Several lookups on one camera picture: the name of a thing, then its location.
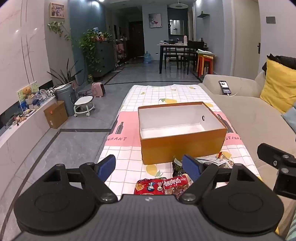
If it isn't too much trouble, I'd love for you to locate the checked lemon print tablecloth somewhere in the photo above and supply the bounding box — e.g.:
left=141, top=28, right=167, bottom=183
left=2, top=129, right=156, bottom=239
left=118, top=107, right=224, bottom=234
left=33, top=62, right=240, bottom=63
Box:
left=98, top=84, right=263, bottom=202

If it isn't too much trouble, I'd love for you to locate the round pendant lamp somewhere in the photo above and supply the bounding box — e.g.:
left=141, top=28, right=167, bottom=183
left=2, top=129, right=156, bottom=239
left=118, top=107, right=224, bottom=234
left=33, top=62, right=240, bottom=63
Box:
left=169, top=1, right=189, bottom=9

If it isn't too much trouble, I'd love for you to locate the striped folded cloth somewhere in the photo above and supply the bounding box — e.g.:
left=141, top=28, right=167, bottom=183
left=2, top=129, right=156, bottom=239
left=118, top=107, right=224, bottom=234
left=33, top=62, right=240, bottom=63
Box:
left=196, top=49, right=216, bottom=57

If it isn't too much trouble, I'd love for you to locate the framed floral painting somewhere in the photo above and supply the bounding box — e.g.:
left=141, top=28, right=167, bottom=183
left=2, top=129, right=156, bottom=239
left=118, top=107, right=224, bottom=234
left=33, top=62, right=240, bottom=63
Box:
left=149, top=13, right=162, bottom=28

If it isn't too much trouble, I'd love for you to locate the wooden framed picture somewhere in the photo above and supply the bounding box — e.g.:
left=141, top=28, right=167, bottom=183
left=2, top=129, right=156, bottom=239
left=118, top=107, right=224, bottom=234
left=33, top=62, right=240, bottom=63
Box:
left=50, top=2, right=65, bottom=18

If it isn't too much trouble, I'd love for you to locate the long leaf potted plant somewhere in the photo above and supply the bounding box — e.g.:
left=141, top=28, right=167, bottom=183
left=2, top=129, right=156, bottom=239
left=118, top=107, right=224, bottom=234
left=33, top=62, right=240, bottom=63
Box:
left=47, top=58, right=84, bottom=88

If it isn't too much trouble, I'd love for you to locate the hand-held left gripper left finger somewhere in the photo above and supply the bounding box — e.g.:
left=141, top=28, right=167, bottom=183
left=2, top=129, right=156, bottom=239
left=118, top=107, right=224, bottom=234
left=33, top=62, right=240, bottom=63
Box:
left=43, top=154, right=118, bottom=202

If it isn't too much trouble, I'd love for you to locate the hanging wall plant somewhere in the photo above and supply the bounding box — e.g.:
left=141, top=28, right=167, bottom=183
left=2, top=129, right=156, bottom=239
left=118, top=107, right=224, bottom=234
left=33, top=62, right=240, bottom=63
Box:
left=47, top=21, right=72, bottom=42

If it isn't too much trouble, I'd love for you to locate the brown cardboard box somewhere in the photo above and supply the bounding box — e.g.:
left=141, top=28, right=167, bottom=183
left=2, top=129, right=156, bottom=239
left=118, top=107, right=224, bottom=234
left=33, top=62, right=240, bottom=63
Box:
left=43, top=101, right=68, bottom=129

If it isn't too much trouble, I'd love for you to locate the dark blanket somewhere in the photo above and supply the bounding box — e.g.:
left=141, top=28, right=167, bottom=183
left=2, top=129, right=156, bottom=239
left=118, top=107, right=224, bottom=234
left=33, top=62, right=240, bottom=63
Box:
left=262, top=54, right=296, bottom=72

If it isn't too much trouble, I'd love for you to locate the trailing green pothos plant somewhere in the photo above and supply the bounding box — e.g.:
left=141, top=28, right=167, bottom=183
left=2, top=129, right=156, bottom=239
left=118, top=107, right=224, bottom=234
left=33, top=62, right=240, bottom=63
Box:
left=78, top=29, right=112, bottom=75

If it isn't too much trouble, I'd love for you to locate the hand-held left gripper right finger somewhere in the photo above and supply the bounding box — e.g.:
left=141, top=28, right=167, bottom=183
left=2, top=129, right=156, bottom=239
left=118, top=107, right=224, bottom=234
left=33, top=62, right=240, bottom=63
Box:
left=179, top=154, right=257, bottom=204

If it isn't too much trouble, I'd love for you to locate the stack of coloured stools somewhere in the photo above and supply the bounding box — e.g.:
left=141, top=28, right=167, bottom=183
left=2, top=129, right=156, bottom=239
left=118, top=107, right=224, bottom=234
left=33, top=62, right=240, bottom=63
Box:
left=196, top=54, right=213, bottom=78

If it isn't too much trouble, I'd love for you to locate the clear snack packet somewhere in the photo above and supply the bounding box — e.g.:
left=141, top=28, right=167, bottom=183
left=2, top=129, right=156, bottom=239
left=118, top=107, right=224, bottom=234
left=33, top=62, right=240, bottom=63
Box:
left=165, top=186, right=185, bottom=200

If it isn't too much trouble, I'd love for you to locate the dark grey drawer cabinet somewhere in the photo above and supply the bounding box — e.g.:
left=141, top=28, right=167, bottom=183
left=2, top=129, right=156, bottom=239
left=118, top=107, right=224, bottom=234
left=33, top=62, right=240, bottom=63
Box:
left=94, top=40, right=116, bottom=78

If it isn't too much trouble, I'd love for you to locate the black smartphone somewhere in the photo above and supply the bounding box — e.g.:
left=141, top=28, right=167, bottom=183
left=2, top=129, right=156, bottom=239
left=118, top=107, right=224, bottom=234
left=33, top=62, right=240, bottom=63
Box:
left=219, top=80, right=232, bottom=95

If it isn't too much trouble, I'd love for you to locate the white rolling stool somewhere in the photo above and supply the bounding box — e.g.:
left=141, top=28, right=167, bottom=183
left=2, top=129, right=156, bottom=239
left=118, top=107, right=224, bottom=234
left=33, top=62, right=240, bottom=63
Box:
left=73, top=96, right=96, bottom=117

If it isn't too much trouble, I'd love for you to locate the light blue cushion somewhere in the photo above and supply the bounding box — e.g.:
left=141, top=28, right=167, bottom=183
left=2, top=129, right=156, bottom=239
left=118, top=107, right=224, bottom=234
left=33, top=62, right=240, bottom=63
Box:
left=281, top=108, right=296, bottom=139

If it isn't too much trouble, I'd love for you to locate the yellow cushion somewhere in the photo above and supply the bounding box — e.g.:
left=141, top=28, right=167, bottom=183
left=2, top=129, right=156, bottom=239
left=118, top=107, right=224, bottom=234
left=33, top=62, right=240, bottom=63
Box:
left=260, top=58, right=296, bottom=114

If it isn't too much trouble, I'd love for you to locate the teddy bear picture card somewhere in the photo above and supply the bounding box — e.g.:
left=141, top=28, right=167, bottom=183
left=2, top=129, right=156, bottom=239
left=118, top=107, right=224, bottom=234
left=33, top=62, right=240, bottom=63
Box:
left=17, top=81, right=38, bottom=109

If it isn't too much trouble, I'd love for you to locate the dark dining chair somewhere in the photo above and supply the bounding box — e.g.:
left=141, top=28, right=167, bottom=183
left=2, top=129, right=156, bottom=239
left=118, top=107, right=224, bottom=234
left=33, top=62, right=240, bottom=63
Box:
left=164, top=46, right=185, bottom=70
left=181, top=40, right=204, bottom=75

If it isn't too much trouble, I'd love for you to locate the white snack packet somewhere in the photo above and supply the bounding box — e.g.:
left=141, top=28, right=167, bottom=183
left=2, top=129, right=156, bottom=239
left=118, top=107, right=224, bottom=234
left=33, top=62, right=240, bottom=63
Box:
left=195, top=158, right=220, bottom=165

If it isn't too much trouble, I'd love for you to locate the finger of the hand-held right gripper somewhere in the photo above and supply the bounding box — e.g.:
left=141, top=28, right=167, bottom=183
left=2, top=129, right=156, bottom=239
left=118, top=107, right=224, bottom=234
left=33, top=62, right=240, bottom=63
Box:
left=257, top=143, right=296, bottom=168

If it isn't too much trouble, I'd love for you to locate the red yellow snack packet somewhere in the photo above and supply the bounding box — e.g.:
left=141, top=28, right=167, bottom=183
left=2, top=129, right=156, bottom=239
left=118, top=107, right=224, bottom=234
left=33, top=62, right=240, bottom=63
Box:
left=216, top=152, right=234, bottom=169

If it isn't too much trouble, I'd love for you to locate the beige sofa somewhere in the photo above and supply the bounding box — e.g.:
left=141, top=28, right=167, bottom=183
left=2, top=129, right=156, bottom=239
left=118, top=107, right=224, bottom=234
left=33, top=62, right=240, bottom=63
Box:
left=198, top=71, right=296, bottom=241

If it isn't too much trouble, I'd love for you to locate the dining table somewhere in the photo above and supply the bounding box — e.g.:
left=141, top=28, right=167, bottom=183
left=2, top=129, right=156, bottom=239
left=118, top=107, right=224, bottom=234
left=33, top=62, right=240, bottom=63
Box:
left=157, top=43, right=208, bottom=75

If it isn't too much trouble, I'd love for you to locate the wall mirror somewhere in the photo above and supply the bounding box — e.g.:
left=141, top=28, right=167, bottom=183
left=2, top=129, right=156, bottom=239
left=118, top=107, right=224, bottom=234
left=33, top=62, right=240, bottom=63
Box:
left=169, top=19, right=185, bottom=36

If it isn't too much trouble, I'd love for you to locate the grey door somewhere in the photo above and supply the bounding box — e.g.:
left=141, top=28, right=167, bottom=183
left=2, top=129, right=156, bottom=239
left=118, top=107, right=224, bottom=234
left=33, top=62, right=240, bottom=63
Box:
left=232, top=0, right=263, bottom=79

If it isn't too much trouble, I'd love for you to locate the black green snack packet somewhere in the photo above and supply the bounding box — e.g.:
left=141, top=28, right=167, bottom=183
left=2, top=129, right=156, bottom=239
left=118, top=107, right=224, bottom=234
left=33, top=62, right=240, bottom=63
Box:
left=172, top=158, right=186, bottom=177

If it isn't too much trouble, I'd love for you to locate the shoe rack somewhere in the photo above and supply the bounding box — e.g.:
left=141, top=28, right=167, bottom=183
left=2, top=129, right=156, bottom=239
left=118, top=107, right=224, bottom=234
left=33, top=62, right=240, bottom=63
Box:
left=114, top=39, right=127, bottom=67

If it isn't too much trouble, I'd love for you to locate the grey trash bin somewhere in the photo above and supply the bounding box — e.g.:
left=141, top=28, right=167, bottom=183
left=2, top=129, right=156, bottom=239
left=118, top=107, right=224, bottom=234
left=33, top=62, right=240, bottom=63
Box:
left=54, top=84, right=75, bottom=117

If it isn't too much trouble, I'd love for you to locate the orange cardboard box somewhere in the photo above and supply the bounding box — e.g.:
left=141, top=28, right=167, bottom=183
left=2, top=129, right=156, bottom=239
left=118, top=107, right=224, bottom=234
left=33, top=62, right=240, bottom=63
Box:
left=138, top=101, right=228, bottom=165

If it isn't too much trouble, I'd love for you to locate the red labelled snack packet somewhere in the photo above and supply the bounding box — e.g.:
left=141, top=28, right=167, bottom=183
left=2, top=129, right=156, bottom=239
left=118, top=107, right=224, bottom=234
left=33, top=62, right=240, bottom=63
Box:
left=163, top=175, right=193, bottom=189

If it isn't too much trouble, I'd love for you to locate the cluster of small trinkets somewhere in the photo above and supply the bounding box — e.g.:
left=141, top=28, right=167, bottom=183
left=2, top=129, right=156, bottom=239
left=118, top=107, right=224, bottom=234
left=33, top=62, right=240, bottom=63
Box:
left=35, top=87, right=57, bottom=109

